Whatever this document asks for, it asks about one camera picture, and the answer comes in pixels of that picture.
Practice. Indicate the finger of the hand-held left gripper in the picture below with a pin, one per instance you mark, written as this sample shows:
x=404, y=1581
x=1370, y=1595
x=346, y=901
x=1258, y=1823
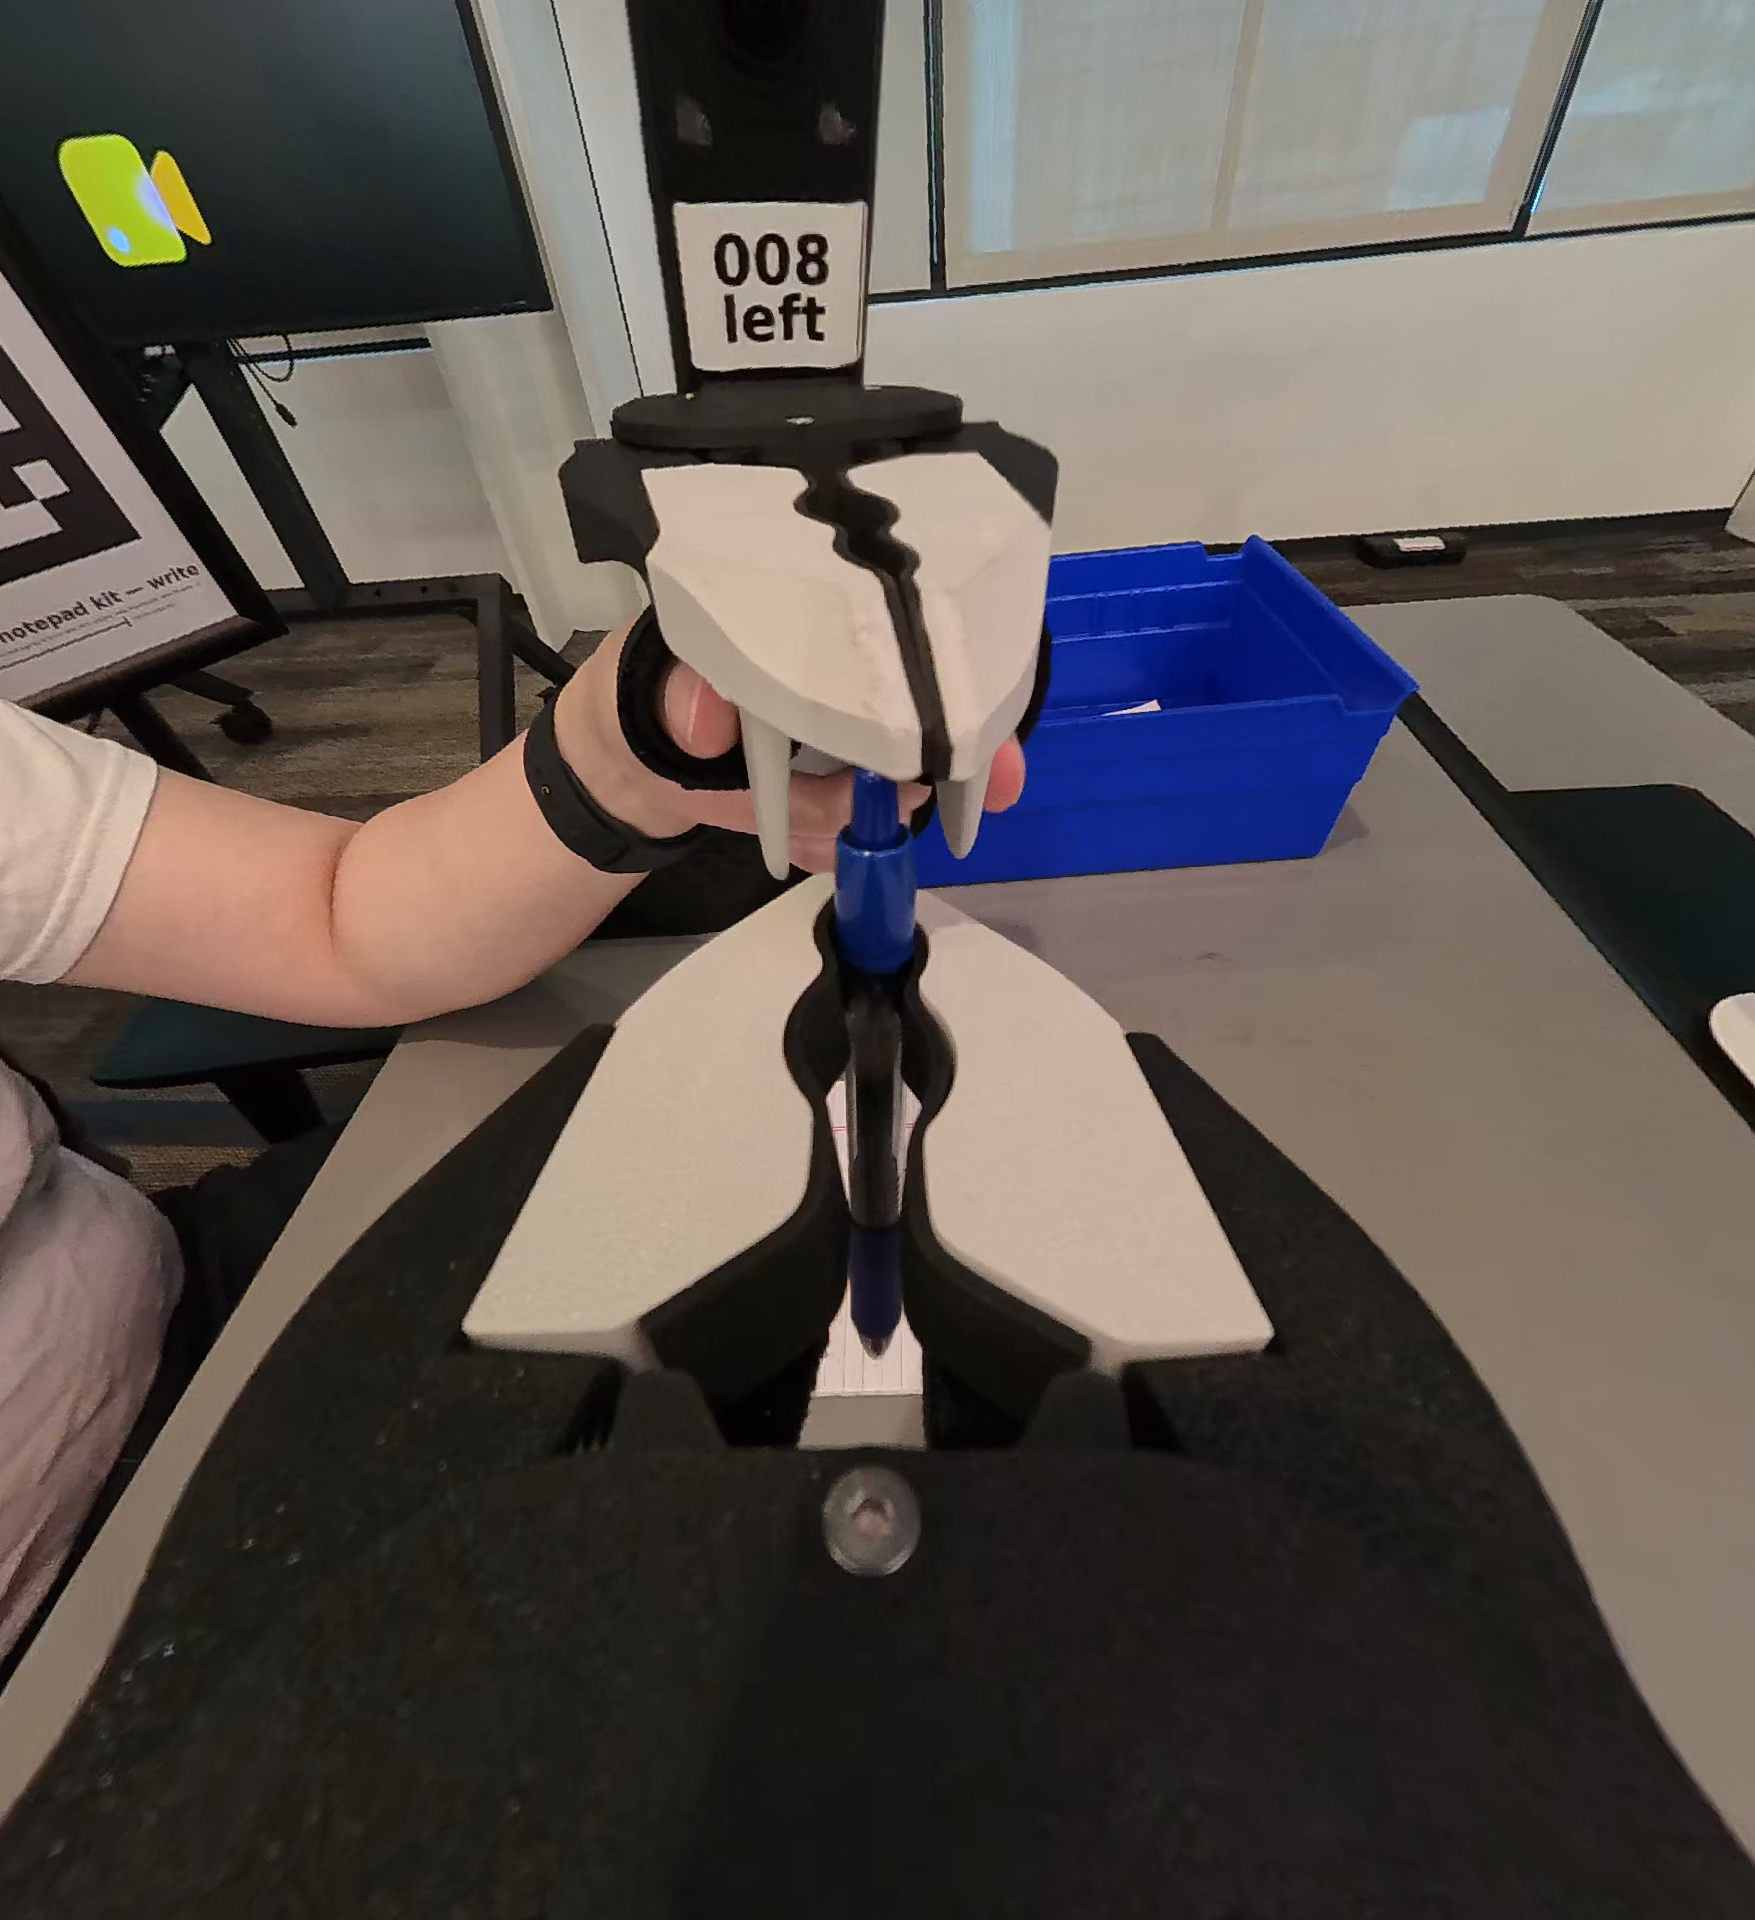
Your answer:
x=757, y=616
x=984, y=600

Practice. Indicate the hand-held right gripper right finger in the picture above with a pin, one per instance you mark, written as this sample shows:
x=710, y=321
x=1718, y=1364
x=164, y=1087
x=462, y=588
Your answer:
x=1088, y=1184

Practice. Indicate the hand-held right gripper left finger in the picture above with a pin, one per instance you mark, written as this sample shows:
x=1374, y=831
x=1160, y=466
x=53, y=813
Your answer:
x=667, y=1184

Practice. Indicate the written lined paper sheet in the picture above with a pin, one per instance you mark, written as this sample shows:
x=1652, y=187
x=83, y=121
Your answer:
x=1133, y=707

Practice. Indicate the blue plastic bin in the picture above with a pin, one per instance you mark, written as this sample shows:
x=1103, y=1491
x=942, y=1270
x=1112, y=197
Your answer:
x=1194, y=751

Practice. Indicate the white lined notepad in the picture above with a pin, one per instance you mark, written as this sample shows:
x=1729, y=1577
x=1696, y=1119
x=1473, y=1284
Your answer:
x=863, y=1403

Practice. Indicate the blue retractable pen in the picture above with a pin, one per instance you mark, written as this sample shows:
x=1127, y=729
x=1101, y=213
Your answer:
x=879, y=917

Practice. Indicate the person's left forearm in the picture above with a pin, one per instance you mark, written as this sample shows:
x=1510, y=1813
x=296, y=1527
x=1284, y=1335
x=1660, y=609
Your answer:
x=369, y=901

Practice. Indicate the person's left hand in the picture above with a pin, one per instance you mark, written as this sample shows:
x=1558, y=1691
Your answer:
x=704, y=704

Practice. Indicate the black wristband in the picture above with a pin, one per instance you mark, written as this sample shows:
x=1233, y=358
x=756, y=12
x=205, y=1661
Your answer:
x=578, y=796

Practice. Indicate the black monitor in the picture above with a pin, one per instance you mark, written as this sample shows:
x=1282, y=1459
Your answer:
x=337, y=149

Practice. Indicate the black floor outlet box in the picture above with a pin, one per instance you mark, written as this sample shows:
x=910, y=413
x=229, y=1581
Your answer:
x=1416, y=548

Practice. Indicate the black monitor stand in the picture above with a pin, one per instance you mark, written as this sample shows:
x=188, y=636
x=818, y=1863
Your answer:
x=293, y=495

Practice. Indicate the large white-framed window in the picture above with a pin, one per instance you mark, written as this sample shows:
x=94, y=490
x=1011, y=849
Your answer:
x=1342, y=119

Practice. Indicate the person's pale pants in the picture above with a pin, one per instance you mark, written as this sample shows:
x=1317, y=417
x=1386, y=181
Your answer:
x=23, y=1320

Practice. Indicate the person's white shirt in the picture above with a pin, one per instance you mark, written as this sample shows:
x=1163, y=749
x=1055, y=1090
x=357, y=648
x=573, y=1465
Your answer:
x=23, y=809

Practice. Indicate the black white fiducial marker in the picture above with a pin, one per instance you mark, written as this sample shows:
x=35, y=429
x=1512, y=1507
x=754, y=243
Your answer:
x=23, y=451

